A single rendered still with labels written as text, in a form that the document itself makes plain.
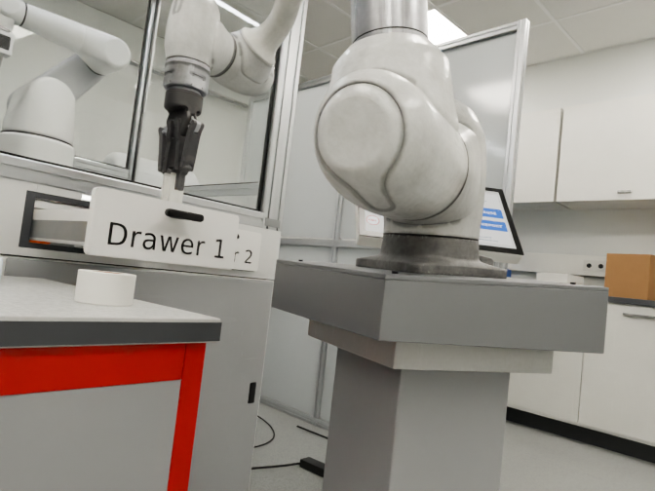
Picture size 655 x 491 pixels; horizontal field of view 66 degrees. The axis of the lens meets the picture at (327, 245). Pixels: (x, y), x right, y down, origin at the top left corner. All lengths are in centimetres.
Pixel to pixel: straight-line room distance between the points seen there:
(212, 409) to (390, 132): 107
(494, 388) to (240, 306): 83
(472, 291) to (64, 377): 47
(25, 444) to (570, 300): 68
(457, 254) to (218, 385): 87
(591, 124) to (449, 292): 351
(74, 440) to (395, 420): 39
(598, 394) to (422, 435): 280
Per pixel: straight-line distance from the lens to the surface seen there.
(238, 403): 152
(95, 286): 69
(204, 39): 112
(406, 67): 62
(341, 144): 57
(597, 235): 428
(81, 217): 97
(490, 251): 163
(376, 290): 60
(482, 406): 82
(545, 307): 76
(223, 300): 141
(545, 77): 479
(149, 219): 93
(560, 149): 412
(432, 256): 77
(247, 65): 119
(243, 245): 141
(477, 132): 82
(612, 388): 349
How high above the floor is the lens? 83
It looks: 4 degrees up
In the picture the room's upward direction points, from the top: 6 degrees clockwise
